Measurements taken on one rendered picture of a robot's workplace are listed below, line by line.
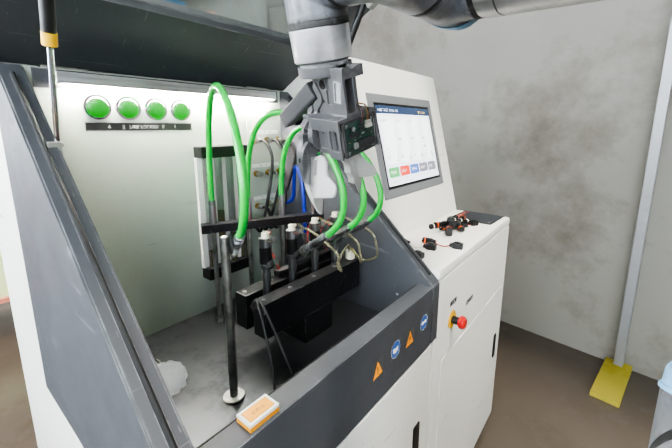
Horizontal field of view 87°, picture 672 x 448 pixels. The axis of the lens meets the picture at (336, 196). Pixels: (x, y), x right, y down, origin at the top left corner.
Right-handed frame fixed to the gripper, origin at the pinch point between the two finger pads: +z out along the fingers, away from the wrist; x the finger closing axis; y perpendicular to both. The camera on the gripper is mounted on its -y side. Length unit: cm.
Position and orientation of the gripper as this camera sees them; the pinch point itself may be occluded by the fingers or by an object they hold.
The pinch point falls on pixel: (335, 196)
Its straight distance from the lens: 56.3
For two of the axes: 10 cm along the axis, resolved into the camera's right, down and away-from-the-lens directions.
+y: 6.6, 2.5, -7.1
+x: 7.4, -3.9, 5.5
